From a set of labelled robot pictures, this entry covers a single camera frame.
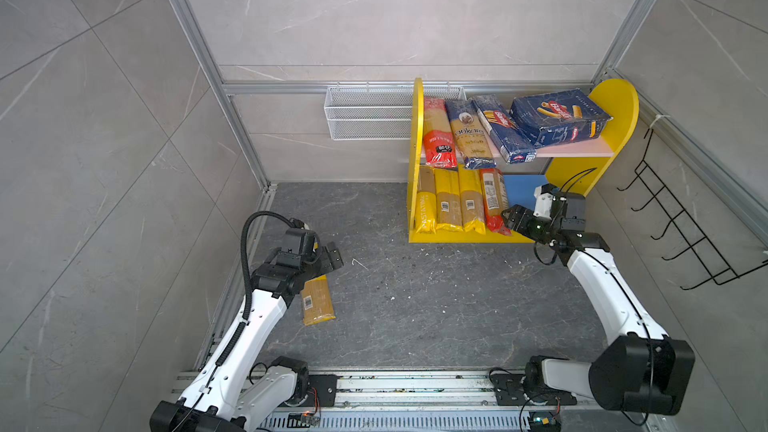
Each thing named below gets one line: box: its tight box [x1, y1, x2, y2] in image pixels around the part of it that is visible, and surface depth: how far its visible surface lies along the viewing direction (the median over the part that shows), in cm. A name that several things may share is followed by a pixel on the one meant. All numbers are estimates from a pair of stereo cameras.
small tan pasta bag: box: [301, 275, 336, 326], surface depth 87 cm
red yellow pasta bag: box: [423, 97, 458, 169], surface depth 74 cm
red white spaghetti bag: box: [479, 168, 512, 236], surface depth 95 cm
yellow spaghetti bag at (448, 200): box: [434, 168, 464, 232], surface depth 94 cm
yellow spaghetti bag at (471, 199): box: [458, 164, 486, 234], surface depth 92 cm
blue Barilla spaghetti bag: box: [473, 95, 537, 164], surface depth 74 cm
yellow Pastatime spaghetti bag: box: [415, 166, 437, 234], surface depth 90 cm
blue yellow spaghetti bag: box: [445, 100, 497, 169], surface depth 74 cm
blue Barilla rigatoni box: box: [510, 89, 613, 149], surface depth 73 cm
